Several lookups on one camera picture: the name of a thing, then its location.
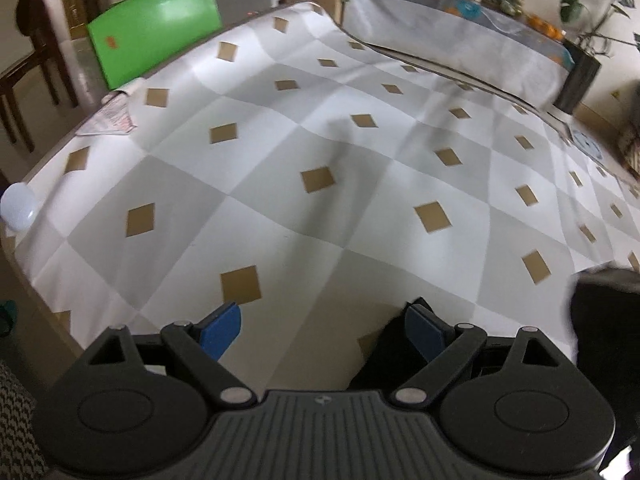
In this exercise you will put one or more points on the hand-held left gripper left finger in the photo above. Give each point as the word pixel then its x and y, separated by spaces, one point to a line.
pixel 222 327

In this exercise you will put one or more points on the printed paper leaflet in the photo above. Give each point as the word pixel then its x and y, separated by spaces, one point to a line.
pixel 110 117

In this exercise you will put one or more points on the large-leaf green plant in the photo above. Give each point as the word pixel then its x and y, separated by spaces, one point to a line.
pixel 572 7

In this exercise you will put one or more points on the black t-shirt with red print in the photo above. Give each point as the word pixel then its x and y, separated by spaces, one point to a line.
pixel 380 362

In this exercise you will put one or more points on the green chair back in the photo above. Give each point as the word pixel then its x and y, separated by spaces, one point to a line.
pixel 150 25

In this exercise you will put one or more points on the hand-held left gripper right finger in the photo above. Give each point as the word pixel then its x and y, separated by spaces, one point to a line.
pixel 425 330

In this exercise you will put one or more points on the round white blue disc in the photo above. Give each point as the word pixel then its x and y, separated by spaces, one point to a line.
pixel 586 144

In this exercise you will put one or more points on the patterned storage basket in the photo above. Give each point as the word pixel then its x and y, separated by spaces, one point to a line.
pixel 631 150

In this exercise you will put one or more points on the dark wooden chair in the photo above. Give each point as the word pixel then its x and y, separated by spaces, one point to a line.
pixel 40 15

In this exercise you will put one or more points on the black white woven fabric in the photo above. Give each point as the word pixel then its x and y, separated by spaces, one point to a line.
pixel 17 425

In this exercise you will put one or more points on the white round ball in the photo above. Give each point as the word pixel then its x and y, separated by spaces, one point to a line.
pixel 20 207

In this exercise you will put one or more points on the side table with grey cloth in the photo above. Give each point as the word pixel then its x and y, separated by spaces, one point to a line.
pixel 450 40

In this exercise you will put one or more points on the pile of oranges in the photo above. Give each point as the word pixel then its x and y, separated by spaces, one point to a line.
pixel 545 27

